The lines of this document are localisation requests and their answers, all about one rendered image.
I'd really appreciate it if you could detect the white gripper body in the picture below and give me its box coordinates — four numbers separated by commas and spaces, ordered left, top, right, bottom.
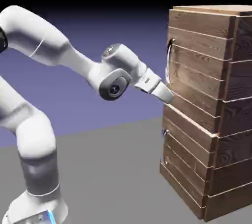
151, 81, 174, 104

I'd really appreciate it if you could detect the large wooden cabinet door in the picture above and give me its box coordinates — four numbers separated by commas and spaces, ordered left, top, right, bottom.
164, 9, 237, 134

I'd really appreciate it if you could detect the small wooden cabinet door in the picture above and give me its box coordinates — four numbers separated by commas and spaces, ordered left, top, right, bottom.
159, 103, 219, 220

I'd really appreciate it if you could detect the wooden cabinet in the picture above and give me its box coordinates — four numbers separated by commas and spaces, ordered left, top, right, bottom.
159, 4, 252, 223

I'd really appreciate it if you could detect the long curved metal handle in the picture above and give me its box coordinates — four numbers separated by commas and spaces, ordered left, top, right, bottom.
164, 38, 176, 85

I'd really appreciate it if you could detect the short curved metal handle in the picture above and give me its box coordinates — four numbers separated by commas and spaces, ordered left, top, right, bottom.
161, 128, 170, 165

